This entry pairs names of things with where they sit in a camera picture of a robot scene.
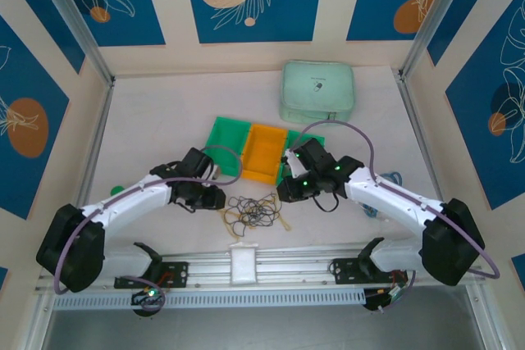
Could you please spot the pile of rubber bands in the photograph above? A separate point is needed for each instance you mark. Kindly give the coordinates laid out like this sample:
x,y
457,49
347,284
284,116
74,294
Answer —
x,y
243,203

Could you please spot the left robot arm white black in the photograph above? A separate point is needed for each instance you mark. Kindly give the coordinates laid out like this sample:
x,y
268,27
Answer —
x,y
123,200

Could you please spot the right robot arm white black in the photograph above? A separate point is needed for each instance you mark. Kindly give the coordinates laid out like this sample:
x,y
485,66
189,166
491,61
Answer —
x,y
393,198

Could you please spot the orange plastic bin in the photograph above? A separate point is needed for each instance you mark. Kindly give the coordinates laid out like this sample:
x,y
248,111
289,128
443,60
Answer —
x,y
262,149

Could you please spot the green plastic bin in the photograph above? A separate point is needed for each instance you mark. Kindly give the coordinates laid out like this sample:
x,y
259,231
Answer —
x,y
293,135
225,137

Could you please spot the green round cap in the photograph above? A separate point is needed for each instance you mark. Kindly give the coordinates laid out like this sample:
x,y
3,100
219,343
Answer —
x,y
117,191

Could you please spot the mint green zip pouch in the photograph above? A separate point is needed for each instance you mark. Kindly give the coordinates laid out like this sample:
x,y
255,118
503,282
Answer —
x,y
316,87

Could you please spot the small electronics board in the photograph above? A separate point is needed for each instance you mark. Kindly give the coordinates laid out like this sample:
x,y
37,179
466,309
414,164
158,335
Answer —
x,y
147,296
385,298

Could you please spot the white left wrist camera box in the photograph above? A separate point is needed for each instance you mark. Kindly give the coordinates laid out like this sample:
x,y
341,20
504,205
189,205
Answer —
x,y
215,170

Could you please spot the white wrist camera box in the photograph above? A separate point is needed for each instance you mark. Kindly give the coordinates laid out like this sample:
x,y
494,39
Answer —
x,y
215,170
296,163

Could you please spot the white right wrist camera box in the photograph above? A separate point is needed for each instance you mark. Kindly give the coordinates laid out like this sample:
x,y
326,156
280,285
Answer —
x,y
296,163

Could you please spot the aluminium mounting rail frame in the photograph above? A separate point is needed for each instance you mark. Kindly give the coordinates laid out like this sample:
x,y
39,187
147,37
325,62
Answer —
x,y
287,266

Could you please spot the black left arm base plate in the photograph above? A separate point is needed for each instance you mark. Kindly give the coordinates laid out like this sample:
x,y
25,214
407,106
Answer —
x,y
176,274

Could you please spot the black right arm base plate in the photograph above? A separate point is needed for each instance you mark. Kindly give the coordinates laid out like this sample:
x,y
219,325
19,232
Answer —
x,y
344,270

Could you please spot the aluminium side rail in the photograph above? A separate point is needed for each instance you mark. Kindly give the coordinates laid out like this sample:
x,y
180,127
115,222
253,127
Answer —
x,y
92,153
418,128

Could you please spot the aluminium corner post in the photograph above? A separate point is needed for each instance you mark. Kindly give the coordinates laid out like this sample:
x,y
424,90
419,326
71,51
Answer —
x,y
432,18
74,18

